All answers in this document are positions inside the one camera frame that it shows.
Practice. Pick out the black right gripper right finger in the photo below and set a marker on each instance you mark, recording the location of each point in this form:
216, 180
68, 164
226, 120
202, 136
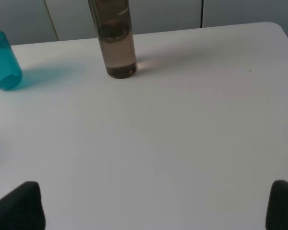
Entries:
277, 210

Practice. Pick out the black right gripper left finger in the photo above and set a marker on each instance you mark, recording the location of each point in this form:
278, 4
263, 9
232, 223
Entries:
21, 209

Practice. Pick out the teal translucent plastic cup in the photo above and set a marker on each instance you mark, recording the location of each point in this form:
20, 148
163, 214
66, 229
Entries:
10, 70

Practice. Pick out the smoky brown water bottle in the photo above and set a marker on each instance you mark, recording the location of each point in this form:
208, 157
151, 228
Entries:
113, 27

